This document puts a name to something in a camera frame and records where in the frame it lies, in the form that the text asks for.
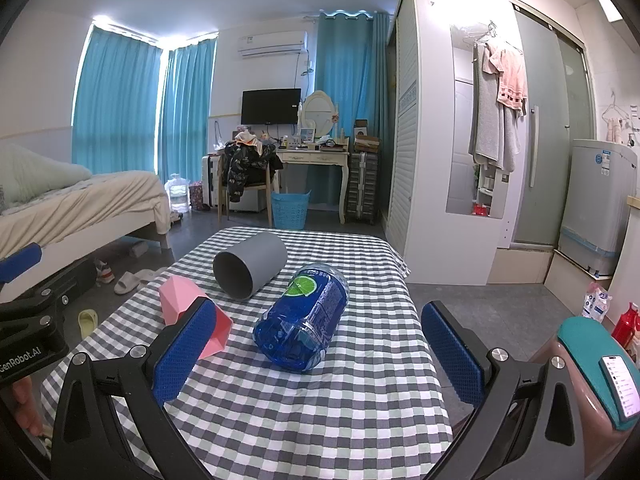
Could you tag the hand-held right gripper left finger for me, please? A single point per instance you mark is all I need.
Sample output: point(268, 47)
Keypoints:
point(185, 345)

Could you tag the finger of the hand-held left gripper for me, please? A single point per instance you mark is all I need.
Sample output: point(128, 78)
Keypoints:
point(20, 262)

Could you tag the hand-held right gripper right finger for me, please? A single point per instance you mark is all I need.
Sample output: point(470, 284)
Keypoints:
point(452, 355)

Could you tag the blue plastic bottle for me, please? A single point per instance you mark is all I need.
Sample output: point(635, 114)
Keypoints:
point(302, 317)

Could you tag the pink faceted cup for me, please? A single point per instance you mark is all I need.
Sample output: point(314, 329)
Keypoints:
point(175, 295)

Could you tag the grey cup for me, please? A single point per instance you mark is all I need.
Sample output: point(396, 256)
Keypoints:
point(252, 267)

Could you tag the person's left hand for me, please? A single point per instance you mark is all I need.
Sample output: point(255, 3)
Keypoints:
point(27, 405)

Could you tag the yellow slipper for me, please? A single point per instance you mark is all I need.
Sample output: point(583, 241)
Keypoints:
point(88, 324)

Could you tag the white bed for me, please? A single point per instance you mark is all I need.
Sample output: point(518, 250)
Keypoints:
point(75, 210)

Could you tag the white slipper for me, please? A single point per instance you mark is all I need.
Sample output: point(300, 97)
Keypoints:
point(152, 275)
point(127, 282)

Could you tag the sneaker pair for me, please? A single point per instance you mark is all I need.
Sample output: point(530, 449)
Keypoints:
point(103, 271)

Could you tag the pale green quilt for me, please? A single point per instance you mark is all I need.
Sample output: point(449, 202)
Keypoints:
point(35, 170)

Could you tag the grey white checkered tablecloth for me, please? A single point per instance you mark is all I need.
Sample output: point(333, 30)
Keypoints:
point(350, 410)

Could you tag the clear water jug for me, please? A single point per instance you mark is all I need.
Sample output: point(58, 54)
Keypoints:
point(178, 195)

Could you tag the white detergent bag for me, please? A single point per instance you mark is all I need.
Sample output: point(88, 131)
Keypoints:
point(596, 302)

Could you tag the wooden chair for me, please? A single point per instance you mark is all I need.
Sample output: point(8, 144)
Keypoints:
point(250, 192)

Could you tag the white suitcase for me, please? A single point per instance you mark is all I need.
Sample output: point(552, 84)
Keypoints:
point(211, 180)

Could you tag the blue plastic laundry basket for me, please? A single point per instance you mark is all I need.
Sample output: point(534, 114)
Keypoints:
point(290, 210)

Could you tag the smartphone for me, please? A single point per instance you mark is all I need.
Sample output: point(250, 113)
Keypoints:
point(622, 385)

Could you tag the red bottle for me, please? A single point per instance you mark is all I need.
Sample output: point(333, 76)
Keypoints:
point(627, 325)

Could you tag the wide teal window curtain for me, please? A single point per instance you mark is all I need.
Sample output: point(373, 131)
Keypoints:
point(117, 105)

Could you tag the dark patterned jacket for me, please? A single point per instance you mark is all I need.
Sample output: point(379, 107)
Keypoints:
point(245, 165)

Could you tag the white washing machine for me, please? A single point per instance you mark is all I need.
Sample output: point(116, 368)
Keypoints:
point(595, 200)

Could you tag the narrow teal window curtain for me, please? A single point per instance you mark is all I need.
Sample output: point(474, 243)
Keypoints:
point(187, 110)

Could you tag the cream dressing table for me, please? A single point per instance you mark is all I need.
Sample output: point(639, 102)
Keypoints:
point(320, 157)

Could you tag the grey hanging towel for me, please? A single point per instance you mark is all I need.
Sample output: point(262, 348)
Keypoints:
point(487, 125)

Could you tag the cardboard box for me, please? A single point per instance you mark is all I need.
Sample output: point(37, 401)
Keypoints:
point(366, 137)

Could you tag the frosted glass sliding door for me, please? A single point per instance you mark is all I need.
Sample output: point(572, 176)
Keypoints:
point(550, 135)

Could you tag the black television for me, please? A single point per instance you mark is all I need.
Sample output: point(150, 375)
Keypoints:
point(270, 106)

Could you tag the oval vanity mirror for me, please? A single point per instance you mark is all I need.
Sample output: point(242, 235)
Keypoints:
point(319, 112)

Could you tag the pink hanging garment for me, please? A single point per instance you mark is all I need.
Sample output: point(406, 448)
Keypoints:
point(512, 82)

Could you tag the teal curtain beside wardrobe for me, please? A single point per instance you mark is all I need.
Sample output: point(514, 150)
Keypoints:
point(350, 85)

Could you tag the white air conditioner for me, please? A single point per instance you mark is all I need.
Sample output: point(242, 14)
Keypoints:
point(272, 44)

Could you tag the wardrobe wall mirror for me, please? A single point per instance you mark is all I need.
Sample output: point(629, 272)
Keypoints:
point(460, 125)

